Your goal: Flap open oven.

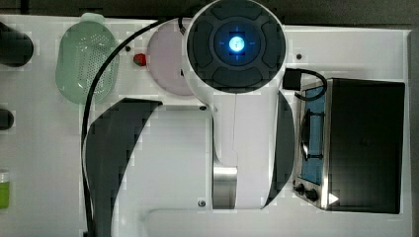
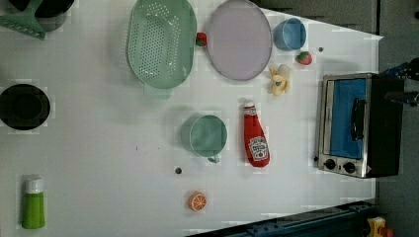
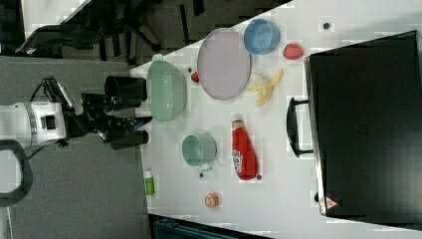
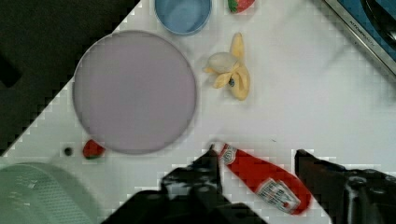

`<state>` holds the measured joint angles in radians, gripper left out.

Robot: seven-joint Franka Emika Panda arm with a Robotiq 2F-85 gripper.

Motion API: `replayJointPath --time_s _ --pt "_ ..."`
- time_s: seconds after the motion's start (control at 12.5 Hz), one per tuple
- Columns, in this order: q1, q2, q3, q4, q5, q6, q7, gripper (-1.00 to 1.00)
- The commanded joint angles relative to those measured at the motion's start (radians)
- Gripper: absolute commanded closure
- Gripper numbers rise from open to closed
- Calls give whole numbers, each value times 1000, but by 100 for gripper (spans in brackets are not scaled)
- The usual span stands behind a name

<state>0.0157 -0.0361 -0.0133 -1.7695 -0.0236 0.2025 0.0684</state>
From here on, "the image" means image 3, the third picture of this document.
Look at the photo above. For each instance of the lilac round plate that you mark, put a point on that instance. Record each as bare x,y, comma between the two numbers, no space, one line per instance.
223,64

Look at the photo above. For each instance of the blue bowl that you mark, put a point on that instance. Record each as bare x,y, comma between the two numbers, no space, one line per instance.
261,37

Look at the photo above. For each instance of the green plastic colander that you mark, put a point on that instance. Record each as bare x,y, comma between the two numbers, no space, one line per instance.
167,93

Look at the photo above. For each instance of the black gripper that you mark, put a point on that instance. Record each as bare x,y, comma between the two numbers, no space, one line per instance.
94,119

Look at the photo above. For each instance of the toy banana peel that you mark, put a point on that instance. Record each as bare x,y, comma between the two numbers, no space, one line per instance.
263,87

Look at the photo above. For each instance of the large black cylinder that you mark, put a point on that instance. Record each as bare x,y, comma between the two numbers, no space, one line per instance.
127,88

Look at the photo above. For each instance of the red ketchup bottle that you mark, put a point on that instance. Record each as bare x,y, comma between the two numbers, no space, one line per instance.
243,154

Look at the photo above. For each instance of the orange slice toy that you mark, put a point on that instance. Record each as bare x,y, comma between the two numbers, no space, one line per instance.
211,200

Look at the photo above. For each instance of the green mug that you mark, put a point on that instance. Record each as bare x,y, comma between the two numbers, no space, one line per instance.
199,150

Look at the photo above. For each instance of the small black cylinder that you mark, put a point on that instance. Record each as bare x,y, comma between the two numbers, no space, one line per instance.
133,138

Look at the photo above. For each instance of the small toy strawberry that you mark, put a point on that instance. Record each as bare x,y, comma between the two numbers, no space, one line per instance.
195,77

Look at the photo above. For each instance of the black toaster oven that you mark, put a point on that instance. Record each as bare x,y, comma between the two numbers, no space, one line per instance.
365,109

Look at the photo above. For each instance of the oven door with black handle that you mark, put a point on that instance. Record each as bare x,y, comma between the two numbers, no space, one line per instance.
293,132

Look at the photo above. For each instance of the large toy strawberry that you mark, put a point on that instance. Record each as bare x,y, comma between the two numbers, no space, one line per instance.
293,52

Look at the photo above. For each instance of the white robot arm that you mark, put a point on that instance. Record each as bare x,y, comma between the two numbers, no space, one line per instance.
39,124

